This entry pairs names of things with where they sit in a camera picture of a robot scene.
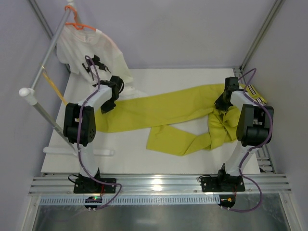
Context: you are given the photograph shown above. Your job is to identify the slotted cable duct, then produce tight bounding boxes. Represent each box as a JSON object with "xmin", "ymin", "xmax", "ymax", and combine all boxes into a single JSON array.
[{"xmin": 39, "ymin": 194, "xmax": 220, "ymax": 206}]

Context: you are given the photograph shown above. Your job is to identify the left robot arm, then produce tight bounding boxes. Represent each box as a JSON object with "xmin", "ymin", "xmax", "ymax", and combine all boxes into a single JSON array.
[{"xmin": 64, "ymin": 76, "xmax": 124, "ymax": 194}]

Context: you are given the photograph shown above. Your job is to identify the grey clothes rack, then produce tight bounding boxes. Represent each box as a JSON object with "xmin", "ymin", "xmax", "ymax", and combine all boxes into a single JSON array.
[{"xmin": 18, "ymin": 0, "xmax": 115, "ymax": 158}]

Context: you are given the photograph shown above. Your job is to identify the orange plastic hanger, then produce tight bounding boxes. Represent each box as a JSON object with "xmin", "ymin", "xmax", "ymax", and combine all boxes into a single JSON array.
[{"xmin": 64, "ymin": 5, "xmax": 96, "ymax": 31}]

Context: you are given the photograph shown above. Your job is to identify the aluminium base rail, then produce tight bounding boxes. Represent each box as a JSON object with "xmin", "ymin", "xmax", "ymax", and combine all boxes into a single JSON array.
[{"xmin": 28, "ymin": 173, "xmax": 292, "ymax": 195}]

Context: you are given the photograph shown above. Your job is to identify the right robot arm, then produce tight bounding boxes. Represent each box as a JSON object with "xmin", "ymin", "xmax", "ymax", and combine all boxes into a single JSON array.
[{"xmin": 215, "ymin": 77, "xmax": 274, "ymax": 192}]

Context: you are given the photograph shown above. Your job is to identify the black mounting plate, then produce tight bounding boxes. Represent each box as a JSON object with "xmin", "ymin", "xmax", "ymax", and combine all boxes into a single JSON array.
[
  {"xmin": 73, "ymin": 174, "xmax": 116, "ymax": 194},
  {"xmin": 198, "ymin": 175, "xmax": 245, "ymax": 193}
]

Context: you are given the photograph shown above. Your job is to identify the yellow velvet hanger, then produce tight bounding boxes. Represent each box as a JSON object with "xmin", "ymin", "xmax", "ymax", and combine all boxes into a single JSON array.
[{"xmin": 41, "ymin": 65, "xmax": 68, "ymax": 105}]

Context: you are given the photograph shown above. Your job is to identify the white printed t-shirt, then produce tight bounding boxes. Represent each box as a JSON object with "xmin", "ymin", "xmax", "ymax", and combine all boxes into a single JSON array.
[{"xmin": 56, "ymin": 26, "xmax": 147, "ymax": 100}]

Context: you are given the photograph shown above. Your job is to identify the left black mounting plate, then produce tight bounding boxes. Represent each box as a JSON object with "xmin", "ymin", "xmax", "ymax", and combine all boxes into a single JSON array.
[{"xmin": 73, "ymin": 174, "xmax": 116, "ymax": 194}]

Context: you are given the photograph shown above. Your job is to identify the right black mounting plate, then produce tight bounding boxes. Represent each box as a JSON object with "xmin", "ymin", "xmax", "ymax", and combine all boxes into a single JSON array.
[{"xmin": 198, "ymin": 175, "xmax": 245, "ymax": 193}]

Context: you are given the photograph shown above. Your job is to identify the yellow-green trousers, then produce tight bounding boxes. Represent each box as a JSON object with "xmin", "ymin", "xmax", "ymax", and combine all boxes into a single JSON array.
[{"xmin": 96, "ymin": 83, "xmax": 268, "ymax": 157}]

